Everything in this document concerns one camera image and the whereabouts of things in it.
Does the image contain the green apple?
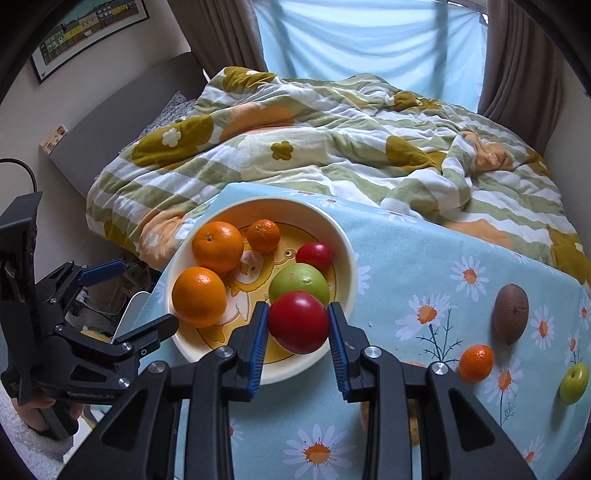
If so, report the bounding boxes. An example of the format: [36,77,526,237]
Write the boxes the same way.
[559,363,590,406]
[269,263,331,306]

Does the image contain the grey bed headboard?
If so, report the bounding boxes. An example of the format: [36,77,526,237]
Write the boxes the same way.
[48,51,209,195]

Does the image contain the framed wall poster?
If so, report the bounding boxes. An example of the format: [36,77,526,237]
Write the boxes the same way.
[30,0,151,85]

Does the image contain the light blue window cloth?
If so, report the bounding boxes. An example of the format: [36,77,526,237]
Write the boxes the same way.
[253,0,491,112]

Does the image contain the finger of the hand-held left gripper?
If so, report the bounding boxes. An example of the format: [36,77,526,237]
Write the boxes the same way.
[36,259,128,306]
[54,313,180,360]

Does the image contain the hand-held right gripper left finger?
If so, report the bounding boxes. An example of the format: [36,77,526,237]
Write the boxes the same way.
[58,301,271,480]

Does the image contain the red tomato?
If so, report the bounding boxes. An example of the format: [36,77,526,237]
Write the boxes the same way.
[295,242,333,274]
[268,291,330,355]

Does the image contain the person's left forearm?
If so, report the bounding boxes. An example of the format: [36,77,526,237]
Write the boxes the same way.
[0,388,75,480]

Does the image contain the green floral striped blanket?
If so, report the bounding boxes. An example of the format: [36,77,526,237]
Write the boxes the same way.
[85,67,591,288]

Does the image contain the black cable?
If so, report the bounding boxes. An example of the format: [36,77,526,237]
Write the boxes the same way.
[0,158,38,195]

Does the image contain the brown passion fruit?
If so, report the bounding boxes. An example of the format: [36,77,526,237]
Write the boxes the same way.
[492,283,530,347]

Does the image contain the small mandarin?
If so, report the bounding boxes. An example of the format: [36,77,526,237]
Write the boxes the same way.
[245,219,281,254]
[458,344,495,384]

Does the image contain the cream bowl with duck print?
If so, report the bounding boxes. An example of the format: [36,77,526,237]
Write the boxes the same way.
[165,196,359,387]

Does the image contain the blue daisy print tablecloth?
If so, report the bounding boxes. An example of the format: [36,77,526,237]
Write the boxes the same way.
[139,182,591,480]

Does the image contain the grey patterned pillow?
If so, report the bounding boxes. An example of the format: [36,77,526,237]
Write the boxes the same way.
[147,90,205,136]

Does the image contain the large orange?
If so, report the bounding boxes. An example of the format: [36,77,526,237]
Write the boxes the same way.
[172,266,228,329]
[191,221,245,277]

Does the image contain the brown curtain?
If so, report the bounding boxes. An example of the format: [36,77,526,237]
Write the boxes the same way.
[478,0,572,136]
[168,0,267,83]

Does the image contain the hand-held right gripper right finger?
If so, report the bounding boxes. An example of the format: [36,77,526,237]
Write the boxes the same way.
[327,301,539,480]

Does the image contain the person's left hand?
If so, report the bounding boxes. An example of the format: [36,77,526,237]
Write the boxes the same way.
[11,396,83,437]

